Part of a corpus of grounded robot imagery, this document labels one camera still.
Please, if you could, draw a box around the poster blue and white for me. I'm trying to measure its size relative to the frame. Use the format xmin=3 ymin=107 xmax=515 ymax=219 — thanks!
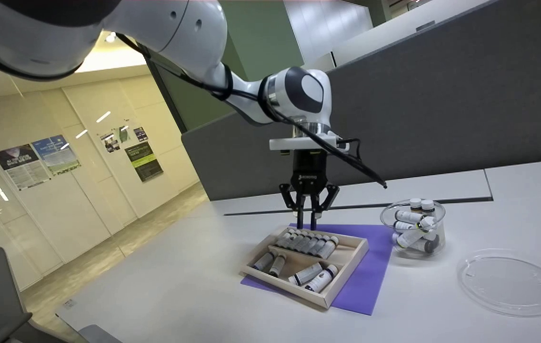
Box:
xmin=32 ymin=135 xmax=79 ymax=175

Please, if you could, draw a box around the row bottle five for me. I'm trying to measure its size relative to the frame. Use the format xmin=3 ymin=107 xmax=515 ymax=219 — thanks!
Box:
xmin=304 ymin=236 xmax=319 ymax=255

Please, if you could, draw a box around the poster dark green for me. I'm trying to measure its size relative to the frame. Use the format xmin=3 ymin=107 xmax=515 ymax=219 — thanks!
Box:
xmin=125 ymin=143 xmax=163 ymax=183

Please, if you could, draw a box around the row bottle two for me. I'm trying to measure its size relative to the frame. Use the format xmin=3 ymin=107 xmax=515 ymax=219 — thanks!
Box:
xmin=281 ymin=234 xmax=294 ymax=250

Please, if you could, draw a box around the row bottle four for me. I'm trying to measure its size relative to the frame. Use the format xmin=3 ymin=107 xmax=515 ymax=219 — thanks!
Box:
xmin=296 ymin=236 xmax=310 ymax=253

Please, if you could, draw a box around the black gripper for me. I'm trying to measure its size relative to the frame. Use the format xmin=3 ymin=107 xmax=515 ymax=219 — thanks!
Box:
xmin=277 ymin=151 xmax=338 ymax=231

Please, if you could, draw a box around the row bottle three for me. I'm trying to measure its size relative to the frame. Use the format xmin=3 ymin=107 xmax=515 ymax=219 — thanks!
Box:
xmin=289 ymin=236 xmax=302 ymax=252

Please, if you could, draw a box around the row bottle one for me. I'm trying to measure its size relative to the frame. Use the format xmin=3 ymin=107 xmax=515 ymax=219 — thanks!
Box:
xmin=273 ymin=234 xmax=289 ymax=248

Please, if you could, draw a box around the row bottle seven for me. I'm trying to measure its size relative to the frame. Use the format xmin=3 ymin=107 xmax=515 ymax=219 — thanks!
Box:
xmin=319 ymin=236 xmax=338 ymax=259

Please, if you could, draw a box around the purple paper mat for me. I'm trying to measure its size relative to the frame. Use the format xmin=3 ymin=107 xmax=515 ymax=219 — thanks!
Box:
xmin=243 ymin=225 xmax=392 ymax=314

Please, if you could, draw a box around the white bottle bottom left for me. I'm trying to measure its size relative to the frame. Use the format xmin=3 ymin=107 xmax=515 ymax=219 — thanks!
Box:
xmin=251 ymin=250 xmax=275 ymax=271

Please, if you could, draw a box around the brown banded bottle in container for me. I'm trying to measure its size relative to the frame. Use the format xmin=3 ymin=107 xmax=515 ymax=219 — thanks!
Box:
xmin=395 ymin=229 xmax=439 ymax=253

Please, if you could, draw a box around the white bottle dark cap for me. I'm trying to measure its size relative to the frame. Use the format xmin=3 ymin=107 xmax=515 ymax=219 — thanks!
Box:
xmin=287 ymin=263 xmax=321 ymax=286

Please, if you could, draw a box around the white bottle bottom right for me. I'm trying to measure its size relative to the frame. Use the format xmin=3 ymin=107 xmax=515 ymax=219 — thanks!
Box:
xmin=306 ymin=265 xmax=336 ymax=292

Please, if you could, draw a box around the dark poster with white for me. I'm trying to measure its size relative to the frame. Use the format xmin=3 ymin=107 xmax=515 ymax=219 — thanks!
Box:
xmin=0 ymin=145 xmax=51 ymax=191

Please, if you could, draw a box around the wooden tray with divider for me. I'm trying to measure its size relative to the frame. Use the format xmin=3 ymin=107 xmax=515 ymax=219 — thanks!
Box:
xmin=239 ymin=227 xmax=369 ymax=309

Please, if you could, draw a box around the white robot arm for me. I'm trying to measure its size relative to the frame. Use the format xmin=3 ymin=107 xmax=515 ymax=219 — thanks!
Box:
xmin=0 ymin=0 xmax=355 ymax=227

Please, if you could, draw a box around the clear round lid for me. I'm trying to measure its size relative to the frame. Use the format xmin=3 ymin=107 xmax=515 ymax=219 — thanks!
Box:
xmin=456 ymin=253 xmax=541 ymax=318

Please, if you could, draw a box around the grey partition wall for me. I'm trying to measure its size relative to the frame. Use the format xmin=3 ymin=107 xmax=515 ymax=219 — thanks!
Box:
xmin=180 ymin=0 xmax=541 ymax=202

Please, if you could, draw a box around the row bottle six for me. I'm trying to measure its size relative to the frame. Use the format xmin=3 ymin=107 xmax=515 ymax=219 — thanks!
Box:
xmin=310 ymin=236 xmax=325 ymax=257

